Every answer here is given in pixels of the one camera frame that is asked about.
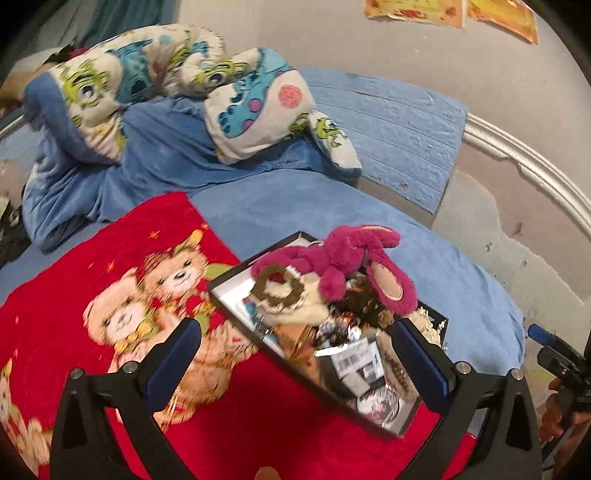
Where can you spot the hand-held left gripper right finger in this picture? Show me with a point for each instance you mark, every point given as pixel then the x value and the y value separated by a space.
pixel 422 364

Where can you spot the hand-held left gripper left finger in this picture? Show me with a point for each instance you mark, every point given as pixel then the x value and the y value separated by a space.
pixel 173 357

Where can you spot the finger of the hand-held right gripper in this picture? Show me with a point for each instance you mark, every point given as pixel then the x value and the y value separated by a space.
pixel 540 333
pixel 554 363

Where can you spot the black storage box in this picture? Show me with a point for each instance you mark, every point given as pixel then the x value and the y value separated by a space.
pixel 221 287

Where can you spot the brown lace scrunchie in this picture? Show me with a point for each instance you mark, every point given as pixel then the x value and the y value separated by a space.
pixel 265 301

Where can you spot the magenta plush toy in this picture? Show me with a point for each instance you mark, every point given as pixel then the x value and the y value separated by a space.
pixel 341 258

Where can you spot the person's right hand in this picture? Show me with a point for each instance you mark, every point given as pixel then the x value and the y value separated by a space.
pixel 551 417

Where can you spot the cream lace cloth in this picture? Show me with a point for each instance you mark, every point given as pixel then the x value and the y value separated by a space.
pixel 425 324

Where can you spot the barcode labelled packet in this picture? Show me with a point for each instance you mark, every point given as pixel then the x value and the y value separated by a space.
pixel 355 361

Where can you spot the brown plush monkey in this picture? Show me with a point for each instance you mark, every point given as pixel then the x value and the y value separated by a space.
pixel 360 301

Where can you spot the blue bed sheet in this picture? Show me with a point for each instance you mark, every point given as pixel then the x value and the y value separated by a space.
pixel 438 277

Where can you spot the cream plush toy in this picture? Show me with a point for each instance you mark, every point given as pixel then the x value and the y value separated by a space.
pixel 300 314

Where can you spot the red bear print blanket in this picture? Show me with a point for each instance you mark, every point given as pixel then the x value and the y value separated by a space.
pixel 69 258

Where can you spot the blue fleece blanket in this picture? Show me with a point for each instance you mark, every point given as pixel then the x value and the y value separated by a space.
pixel 161 157

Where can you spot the dark garment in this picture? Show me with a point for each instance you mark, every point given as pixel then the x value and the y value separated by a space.
pixel 9 235

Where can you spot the cartoon monster print duvet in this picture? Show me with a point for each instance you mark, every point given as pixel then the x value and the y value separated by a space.
pixel 258 97

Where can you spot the teal curtain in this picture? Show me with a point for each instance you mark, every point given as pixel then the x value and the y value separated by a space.
pixel 115 23

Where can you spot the blue foam wall panel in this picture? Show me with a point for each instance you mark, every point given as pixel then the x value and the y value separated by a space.
pixel 392 129

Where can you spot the red yellow wall poster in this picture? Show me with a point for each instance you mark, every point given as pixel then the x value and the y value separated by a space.
pixel 411 11

